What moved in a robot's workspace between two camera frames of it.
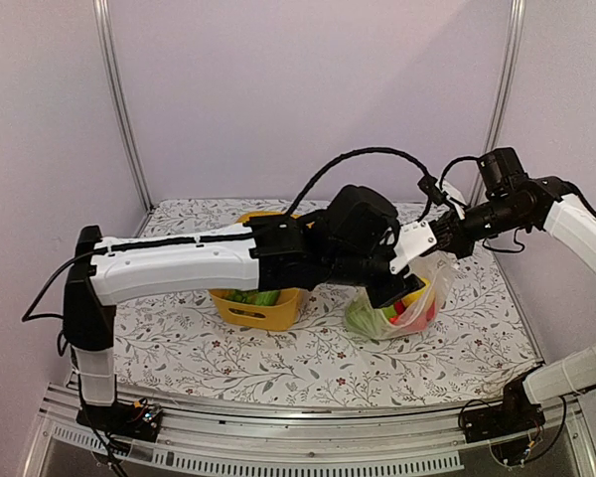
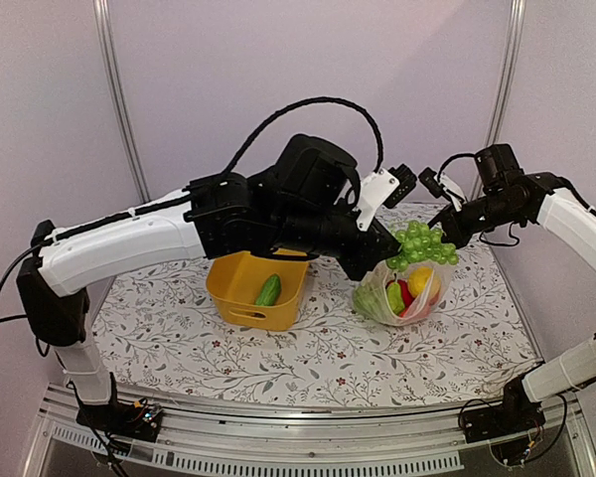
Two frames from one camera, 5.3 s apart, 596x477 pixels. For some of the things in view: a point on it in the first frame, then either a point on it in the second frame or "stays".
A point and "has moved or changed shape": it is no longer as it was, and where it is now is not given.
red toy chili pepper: [412, 322] has moved or changed shape
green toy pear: [389, 311] has moved or changed shape
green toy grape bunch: [240, 295] has moved or changed shape
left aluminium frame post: [115, 93] stays
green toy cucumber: [267, 298] stays
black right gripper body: [465, 241] stays
